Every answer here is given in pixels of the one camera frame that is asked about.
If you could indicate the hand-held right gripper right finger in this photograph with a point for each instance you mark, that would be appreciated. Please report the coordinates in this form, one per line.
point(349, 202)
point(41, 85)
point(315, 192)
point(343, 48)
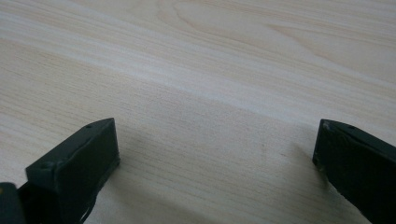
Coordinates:
point(358, 161)

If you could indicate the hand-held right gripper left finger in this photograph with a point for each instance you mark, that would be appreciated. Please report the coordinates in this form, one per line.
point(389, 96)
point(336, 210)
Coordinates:
point(84, 165)

